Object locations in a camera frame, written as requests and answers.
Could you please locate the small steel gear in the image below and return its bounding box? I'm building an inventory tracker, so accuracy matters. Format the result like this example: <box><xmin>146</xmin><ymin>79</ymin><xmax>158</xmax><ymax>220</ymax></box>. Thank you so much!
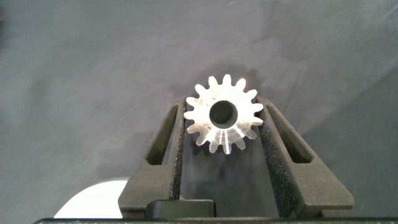
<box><xmin>183</xmin><ymin>73</ymin><xmax>264</xmax><ymax>155</ymax></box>

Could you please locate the round white plate with pins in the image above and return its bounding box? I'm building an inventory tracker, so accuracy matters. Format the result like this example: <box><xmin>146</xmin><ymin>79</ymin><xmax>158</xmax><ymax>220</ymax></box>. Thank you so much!
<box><xmin>53</xmin><ymin>177</ymin><xmax>130</xmax><ymax>219</ymax></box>

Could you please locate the dark mat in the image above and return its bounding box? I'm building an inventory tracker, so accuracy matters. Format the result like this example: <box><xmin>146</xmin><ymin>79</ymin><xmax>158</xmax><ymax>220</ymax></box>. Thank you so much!
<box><xmin>0</xmin><ymin>0</ymin><xmax>398</xmax><ymax>222</ymax></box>

